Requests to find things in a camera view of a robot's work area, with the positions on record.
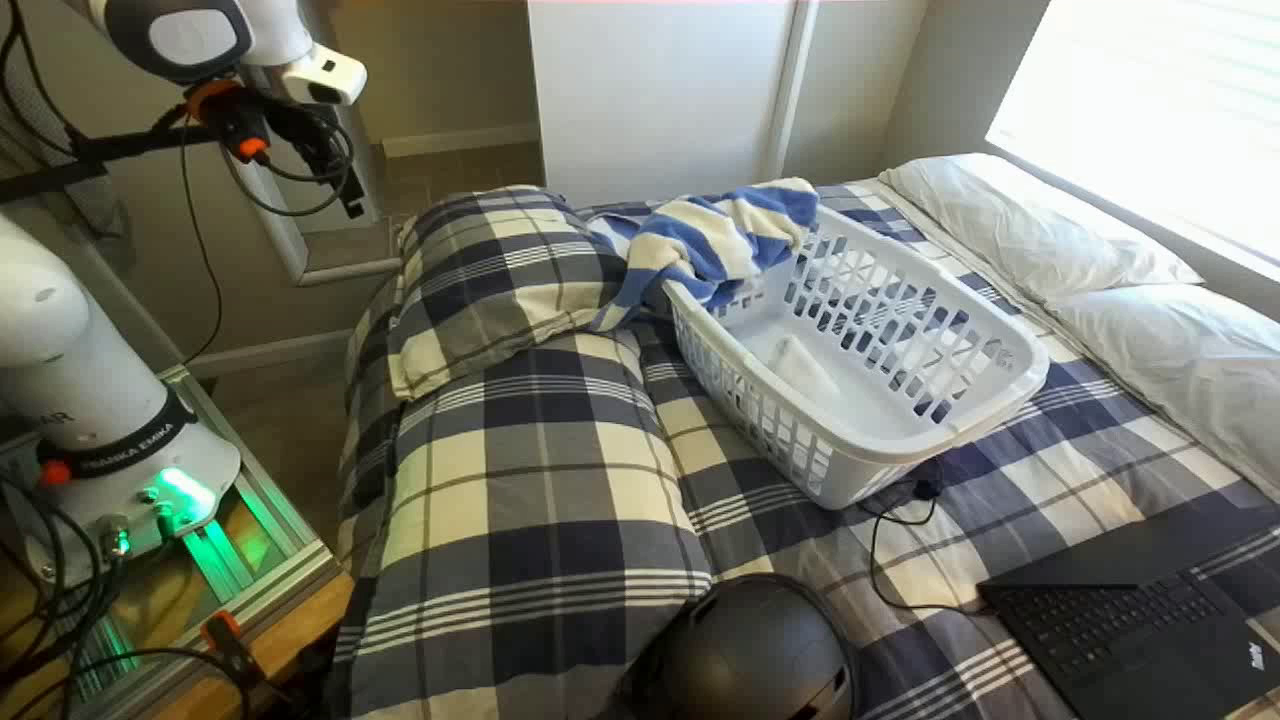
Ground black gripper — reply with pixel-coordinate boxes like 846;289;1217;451
261;101;373;223

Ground blue and white striped towel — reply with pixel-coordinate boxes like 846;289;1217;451
583;175;822;334

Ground white plastic washing basket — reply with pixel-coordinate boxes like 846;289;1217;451
660;197;1055;515

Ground blue plaid pillow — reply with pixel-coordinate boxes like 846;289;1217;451
383;184;633;408

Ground white closet door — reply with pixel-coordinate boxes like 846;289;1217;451
524;0;821;213

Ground robot stand table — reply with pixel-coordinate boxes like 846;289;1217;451
0;358;360;720

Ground blue plaid duvet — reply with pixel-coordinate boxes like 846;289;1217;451
322;175;1280;720

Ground black helmet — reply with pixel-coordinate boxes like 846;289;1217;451
619;570;864;720

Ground white pillow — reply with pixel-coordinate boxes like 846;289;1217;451
1046;285;1280;500
885;149;1202;302

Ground white window blinds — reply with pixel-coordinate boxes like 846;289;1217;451
983;0;1280;265

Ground black laptop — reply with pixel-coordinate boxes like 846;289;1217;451
970;496;1280;720

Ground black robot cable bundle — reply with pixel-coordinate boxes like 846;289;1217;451
0;0;373;373

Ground black laptop charger cable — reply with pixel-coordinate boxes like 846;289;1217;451
858;474;992;621

